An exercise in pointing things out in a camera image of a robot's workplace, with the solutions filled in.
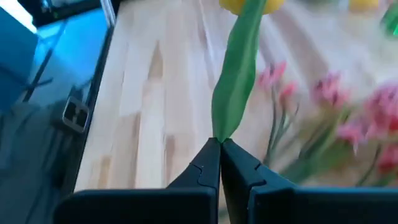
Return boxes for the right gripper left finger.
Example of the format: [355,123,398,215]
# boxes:
[52,138,221,224]

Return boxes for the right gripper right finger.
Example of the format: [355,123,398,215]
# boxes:
[220,138,398,224]

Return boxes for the red flower bunch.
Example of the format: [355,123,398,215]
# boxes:
[376,144,398,175]

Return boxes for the pink flower bunch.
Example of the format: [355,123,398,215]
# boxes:
[279,73,398,187]
[257,60,300,166]

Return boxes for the yellow tulip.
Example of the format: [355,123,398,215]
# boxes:
[211,0,286,143]
[348,0,381,12]

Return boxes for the black table frame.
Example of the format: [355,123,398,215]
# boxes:
[73,0,123,194]

